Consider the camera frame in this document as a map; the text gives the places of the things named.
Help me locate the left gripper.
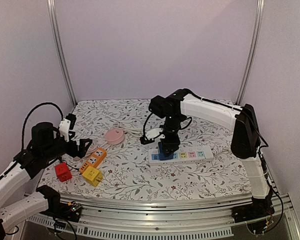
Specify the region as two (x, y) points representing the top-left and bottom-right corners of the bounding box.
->
(42, 132), (92, 162)

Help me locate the white multi-socket power strip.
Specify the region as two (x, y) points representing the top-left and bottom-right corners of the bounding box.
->
(148, 146), (215, 166)

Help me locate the blue cube socket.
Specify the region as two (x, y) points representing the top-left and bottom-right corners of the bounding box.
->
(158, 141), (176, 161)

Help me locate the yellow cube socket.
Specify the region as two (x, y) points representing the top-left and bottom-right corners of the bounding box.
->
(82, 166), (103, 188)

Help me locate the red cube socket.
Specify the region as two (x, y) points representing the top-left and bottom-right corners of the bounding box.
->
(54, 162), (72, 183)

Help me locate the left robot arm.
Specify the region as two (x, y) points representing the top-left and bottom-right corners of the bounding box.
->
(0, 119), (93, 240)

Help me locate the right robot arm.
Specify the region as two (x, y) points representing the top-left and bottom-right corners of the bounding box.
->
(141, 88), (275, 218)

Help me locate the orange power strip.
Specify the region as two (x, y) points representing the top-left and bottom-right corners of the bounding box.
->
(79, 147), (107, 174)

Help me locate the pink round socket hub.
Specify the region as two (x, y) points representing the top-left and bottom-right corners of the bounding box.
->
(104, 128), (125, 145)

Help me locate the floral table mat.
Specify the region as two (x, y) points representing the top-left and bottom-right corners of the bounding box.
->
(37, 98), (272, 202)

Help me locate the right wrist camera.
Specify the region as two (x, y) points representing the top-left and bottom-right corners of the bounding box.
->
(140, 127), (165, 145)

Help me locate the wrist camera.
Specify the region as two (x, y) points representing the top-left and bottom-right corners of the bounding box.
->
(58, 113), (77, 142)
(140, 127), (165, 145)

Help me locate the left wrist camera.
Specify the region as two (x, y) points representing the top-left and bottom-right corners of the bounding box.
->
(58, 113), (77, 142)

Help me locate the white cable with plug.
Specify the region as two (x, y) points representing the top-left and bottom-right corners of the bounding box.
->
(118, 126), (145, 138)

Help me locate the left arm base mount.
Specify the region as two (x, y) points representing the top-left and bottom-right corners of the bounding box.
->
(36, 185), (82, 223)

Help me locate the aluminium front rail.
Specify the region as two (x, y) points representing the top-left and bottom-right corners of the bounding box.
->
(11, 192), (300, 240)

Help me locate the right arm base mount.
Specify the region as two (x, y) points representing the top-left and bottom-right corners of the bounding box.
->
(231, 190), (275, 235)

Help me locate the left aluminium post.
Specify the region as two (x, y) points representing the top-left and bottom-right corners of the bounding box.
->
(46, 0), (78, 107)

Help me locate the aluminium post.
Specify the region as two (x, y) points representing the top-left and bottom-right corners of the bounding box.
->
(235, 0), (265, 105)
(46, 0), (78, 107)

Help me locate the right aluminium post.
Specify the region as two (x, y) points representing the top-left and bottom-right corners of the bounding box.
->
(235, 0), (265, 105)

